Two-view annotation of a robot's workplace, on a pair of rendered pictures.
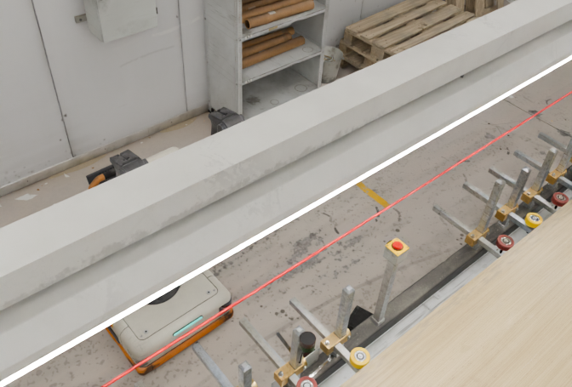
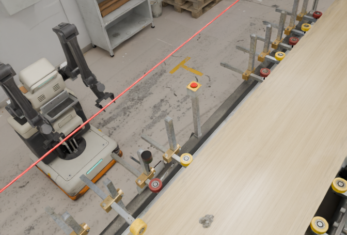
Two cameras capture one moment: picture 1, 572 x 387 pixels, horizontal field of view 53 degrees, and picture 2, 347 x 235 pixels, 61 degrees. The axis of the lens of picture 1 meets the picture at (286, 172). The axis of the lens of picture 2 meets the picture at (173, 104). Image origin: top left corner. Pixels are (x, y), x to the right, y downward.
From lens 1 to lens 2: 0.61 m
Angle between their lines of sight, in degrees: 5
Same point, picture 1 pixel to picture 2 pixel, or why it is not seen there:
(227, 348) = (123, 173)
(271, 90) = (125, 27)
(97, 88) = (19, 45)
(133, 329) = (62, 175)
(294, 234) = (151, 102)
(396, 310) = (208, 127)
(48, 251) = not seen: outside the picture
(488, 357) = (265, 140)
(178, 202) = not seen: outside the picture
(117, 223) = not seen: outside the picture
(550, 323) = (299, 112)
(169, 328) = (83, 170)
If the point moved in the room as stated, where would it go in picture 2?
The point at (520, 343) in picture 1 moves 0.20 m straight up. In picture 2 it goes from (283, 127) to (288, 107)
